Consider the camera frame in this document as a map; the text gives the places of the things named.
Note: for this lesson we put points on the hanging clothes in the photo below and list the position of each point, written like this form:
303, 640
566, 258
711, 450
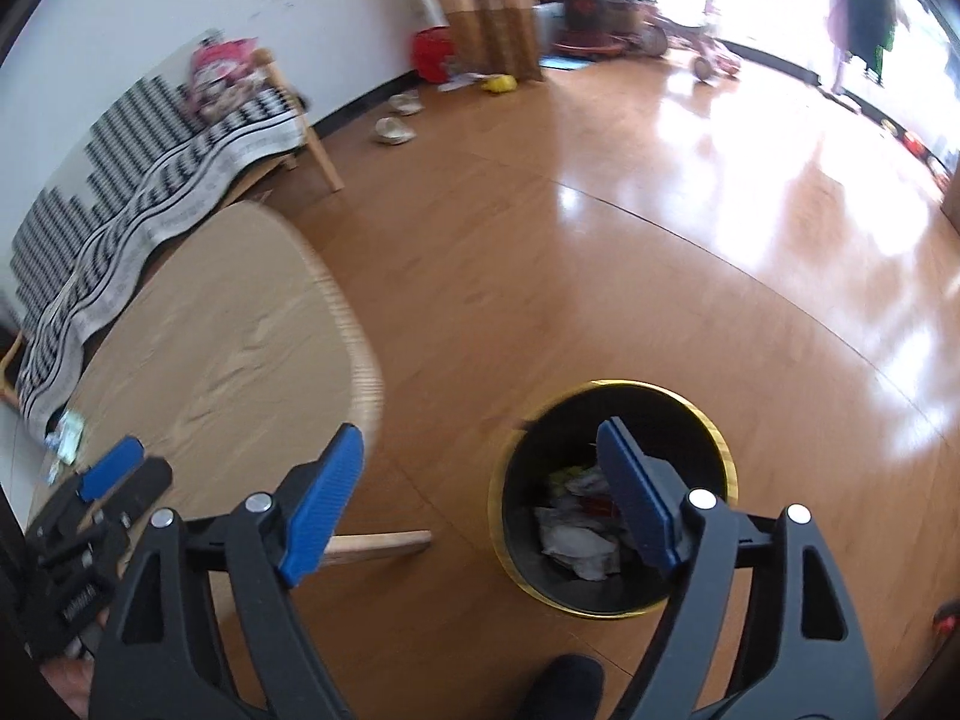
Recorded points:
866, 15

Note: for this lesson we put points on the black bin with gold rim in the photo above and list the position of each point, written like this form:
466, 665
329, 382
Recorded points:
525, 540

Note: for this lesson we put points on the person's foot in black sock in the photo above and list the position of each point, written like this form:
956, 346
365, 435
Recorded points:
562, 690

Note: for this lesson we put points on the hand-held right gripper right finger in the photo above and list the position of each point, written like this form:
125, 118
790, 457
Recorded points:
637, 495

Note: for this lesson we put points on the white snack bag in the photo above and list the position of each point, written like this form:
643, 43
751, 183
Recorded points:
577, 540

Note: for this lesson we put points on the brown curtain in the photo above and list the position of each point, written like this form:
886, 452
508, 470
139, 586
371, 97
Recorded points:
487, 7

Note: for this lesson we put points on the yellow toy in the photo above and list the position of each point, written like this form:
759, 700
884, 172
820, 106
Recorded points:
499, 84

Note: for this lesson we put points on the pink tricycle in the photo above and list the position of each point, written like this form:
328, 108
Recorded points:
701, 45

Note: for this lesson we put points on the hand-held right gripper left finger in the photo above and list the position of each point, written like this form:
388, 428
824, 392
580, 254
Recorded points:
322, 510

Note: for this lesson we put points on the paper sheets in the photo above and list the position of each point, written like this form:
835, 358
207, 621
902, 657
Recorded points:
461, 81

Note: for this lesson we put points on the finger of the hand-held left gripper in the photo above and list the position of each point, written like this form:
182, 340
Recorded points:
112, 465
142, 487

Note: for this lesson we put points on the blue and white crumpled wrapper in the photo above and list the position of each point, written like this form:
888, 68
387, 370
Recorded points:
52, 441

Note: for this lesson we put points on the small red object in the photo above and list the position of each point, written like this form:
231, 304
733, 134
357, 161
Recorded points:
949, 619

